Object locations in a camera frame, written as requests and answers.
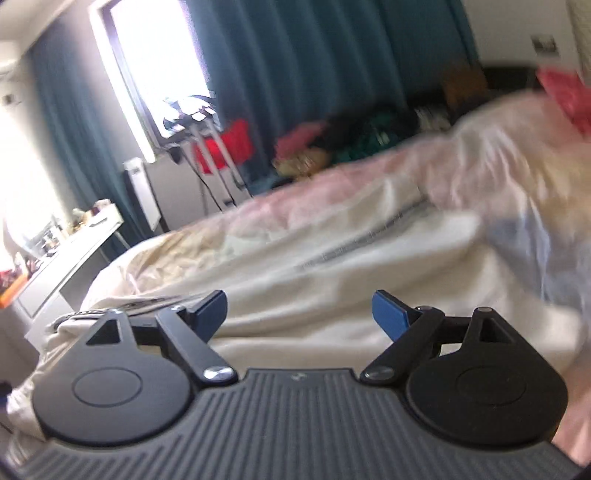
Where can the dark framed window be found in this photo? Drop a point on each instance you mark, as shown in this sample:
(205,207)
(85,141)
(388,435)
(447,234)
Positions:
(157,64)

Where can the black sofa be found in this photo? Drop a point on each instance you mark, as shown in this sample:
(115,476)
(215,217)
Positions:
(508,81)

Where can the brown paper bag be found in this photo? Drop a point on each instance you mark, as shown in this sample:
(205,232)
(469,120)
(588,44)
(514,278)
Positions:
(464,87)

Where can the orange box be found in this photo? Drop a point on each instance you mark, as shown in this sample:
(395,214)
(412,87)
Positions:
(11,288)

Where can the white panel heater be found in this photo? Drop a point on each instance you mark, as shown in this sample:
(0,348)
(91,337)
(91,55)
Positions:
(141,194)

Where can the green cloth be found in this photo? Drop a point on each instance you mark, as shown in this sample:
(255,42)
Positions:
(374,143)

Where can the red pillow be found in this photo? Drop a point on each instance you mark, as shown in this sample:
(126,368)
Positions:
(565,97)

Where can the wall switch panel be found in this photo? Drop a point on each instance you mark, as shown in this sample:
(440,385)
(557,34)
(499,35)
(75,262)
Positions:
(545,46)

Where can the tan cloth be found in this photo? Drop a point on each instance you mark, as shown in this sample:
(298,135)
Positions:
(300,164)

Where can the white dressing desk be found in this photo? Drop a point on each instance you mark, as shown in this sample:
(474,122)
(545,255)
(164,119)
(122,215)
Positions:
(69,267)

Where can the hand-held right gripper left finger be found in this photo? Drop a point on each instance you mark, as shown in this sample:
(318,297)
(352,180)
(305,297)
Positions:
(210,308)

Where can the cluster of cosmetic bottles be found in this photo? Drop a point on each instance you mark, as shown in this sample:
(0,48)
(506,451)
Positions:
(60,230)

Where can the blue curtain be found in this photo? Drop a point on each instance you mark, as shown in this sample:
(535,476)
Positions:
(323,60)
(78,138)

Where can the black clothes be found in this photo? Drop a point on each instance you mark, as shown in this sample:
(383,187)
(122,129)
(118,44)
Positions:
(364,124)

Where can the pink cloth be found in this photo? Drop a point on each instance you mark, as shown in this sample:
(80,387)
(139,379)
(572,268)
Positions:
(298,138)

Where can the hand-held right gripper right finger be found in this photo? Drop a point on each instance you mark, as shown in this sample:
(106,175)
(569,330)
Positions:
(390,314)

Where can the red cloth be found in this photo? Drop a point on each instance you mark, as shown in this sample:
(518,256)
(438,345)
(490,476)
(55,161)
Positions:
(231,143)

